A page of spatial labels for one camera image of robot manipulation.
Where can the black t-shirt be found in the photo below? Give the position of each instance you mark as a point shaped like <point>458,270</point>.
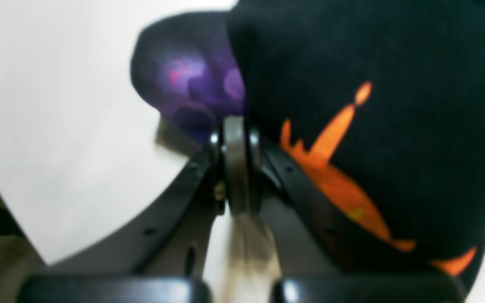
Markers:
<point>380,102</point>

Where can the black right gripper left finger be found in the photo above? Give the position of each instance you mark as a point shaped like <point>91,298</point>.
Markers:
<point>159,256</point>

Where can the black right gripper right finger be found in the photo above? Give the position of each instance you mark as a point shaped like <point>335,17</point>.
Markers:
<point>325,257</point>

